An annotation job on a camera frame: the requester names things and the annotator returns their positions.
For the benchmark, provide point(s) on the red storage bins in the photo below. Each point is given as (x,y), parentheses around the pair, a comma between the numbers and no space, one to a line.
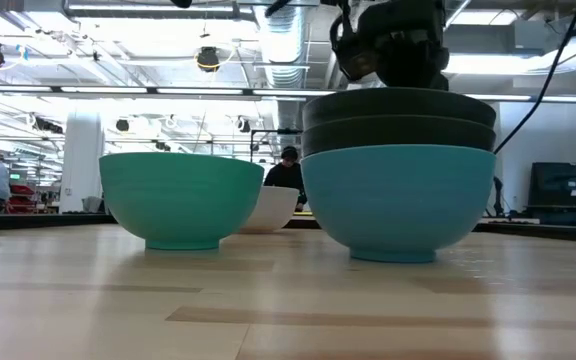
(21,197)

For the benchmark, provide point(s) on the black plastic bowl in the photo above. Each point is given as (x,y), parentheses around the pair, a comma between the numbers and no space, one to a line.
(398,105)
(398,135)

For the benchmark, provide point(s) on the person with bent head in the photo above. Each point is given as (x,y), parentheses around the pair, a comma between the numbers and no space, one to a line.
(285,175)

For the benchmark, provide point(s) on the black cabinet with screen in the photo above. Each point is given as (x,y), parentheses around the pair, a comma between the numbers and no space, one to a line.
(565,192)

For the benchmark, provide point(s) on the white plastic bowl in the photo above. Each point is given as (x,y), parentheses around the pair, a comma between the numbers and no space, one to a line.
(273,210)

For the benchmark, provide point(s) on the silver ceiling duct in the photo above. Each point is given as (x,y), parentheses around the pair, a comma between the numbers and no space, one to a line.
(283,50)

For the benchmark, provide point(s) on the blue plastic bowl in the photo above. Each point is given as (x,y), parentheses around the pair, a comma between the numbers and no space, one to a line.
(398,200)

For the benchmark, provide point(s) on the green plastic bowl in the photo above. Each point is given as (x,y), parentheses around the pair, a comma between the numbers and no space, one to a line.
(180,200)

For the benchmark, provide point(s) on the white building column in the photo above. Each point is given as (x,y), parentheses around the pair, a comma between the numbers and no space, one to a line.
(82,160)

